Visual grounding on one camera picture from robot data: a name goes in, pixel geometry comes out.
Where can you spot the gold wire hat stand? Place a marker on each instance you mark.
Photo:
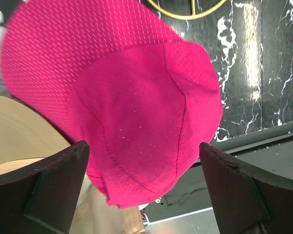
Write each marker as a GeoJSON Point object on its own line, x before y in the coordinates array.
{"type": "Point", "coordinates": [185, 9]}

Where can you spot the magenta mesh cap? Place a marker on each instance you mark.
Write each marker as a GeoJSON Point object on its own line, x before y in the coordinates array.
{"type": "Point", "coordinates": [111, 73]}

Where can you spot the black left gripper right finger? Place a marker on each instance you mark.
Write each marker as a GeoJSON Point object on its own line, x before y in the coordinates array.
{"type": "Point", "coordinates": [246, 199]}

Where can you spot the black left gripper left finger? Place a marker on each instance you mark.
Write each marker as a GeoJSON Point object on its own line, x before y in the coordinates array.
{"type": "Point", "coordinates": [41, 198]}

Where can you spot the beige baseball cap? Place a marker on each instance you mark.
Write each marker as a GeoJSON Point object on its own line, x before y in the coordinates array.
{"type": "Point", "coordinates": [26, 137]}

